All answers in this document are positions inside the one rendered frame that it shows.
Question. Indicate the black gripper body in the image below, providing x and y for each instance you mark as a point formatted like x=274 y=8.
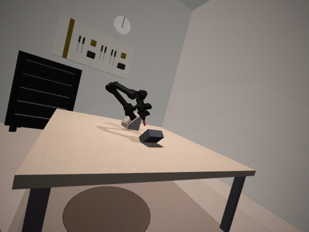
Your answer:
x=139 y=107

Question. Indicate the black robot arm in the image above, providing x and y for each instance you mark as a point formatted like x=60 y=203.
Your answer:
x=132 y=94

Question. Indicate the grey square panel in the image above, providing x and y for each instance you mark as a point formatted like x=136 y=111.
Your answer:
x=151 y=137

